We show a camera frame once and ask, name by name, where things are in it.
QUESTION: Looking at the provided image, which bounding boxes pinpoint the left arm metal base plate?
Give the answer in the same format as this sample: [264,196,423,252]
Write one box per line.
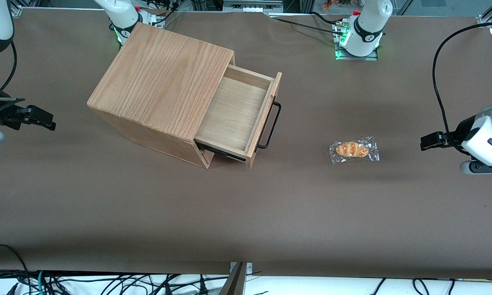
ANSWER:
[333,20,380,61]

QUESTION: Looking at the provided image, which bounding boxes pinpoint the black drawer slide rail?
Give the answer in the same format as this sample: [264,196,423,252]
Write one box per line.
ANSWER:
[194,139,247,163]

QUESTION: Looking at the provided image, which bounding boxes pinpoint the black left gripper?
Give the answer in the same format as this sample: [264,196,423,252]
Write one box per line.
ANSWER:
[420,116,481,154]

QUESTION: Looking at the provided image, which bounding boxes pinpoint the long black table cable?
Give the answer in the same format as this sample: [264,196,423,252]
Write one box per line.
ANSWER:
[269,16,341,35]

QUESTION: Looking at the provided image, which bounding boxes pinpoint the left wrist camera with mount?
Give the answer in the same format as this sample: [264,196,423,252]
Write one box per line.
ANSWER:
[459,160,492,176]

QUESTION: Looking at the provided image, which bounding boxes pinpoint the small metal edge bracket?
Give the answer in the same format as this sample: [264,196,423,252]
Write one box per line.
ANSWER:
[229,261,253,274]

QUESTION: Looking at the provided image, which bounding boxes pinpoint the light wooden drawer cabinet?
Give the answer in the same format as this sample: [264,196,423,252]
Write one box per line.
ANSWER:
[87,23,235,169]

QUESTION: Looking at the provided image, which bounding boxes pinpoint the grey metal box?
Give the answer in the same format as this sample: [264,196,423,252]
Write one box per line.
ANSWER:
[223,0,284,13]

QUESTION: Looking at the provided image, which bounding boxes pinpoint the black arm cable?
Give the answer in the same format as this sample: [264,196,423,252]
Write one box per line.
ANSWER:
[432,21,492,154]
[0,40,18,91]

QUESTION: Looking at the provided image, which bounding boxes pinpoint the grey metal camera post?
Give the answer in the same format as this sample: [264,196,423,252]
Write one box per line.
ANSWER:
[219,262,247,295]

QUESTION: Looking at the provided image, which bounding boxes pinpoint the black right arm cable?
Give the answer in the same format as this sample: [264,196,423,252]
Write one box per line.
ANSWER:
[0,40,18,91]

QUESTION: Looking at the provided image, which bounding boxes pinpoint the black looping cable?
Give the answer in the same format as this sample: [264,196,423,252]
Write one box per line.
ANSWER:
[0,244,31,295]

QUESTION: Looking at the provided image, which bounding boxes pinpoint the short black table cable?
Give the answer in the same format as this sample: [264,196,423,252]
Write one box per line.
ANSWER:
[310,11,339,24]

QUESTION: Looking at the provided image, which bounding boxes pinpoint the brown paper table cover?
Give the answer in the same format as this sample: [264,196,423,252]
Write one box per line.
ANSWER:
[0,7,492,280]

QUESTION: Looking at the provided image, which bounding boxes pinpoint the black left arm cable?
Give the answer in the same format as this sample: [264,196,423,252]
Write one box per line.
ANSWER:
[432,21,492,154]

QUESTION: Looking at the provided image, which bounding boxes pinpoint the plastic wrapped bread roll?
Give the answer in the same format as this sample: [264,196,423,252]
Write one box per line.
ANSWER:
[328,136,380,165]

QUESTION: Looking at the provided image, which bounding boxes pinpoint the black metal drawer handle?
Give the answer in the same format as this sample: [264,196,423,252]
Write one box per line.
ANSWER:
[256,100,282,150]

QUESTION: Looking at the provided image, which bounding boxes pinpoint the wooden drawer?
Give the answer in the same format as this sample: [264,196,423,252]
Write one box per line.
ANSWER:
[194,64,282,170]

